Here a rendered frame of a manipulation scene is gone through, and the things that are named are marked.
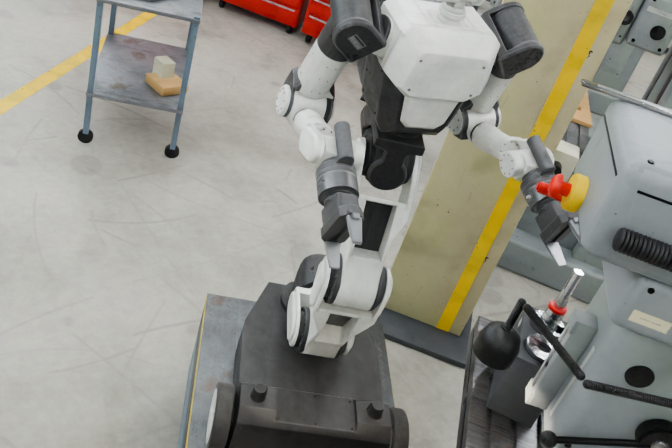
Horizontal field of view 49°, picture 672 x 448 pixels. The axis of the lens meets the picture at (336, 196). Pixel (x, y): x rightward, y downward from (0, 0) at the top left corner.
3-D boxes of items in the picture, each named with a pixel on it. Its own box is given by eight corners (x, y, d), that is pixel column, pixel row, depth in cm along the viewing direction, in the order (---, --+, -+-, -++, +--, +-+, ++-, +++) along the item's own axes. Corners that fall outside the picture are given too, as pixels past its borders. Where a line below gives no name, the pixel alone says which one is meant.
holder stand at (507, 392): (485, 407, 184) (517, 351, 174) (498, 352, 203) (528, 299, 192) (530, 429, 183) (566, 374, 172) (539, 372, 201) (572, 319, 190)
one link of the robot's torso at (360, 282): (313, 290, 210) (353, 131, 201) (372, 301, 214) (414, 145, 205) (320, 311, 196) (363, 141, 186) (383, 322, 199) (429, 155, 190)
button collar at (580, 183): (560, 215, 114) (578, 183, 111) (559, 196, 119) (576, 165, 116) (573, 220, 114) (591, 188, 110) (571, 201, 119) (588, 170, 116)
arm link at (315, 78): (273, 85, 188) (308, 25, 171) (320, 96, 193) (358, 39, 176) (275, 121, 182) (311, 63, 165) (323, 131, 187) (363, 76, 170)
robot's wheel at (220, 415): (208, 410, 230) (220, 366, 219) (224, 412, 231) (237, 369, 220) (201, 466, 214) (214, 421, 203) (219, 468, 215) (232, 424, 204)
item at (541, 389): (524, 403, 135) (576, 321, 124) (525, 387, 138) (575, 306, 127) (545, 411, 135) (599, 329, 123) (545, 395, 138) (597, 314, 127)
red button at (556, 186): (544, 200, 114) (556, 179, 112) (544, 188, 118) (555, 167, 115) (565, 207, 114) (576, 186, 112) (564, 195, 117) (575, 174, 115)
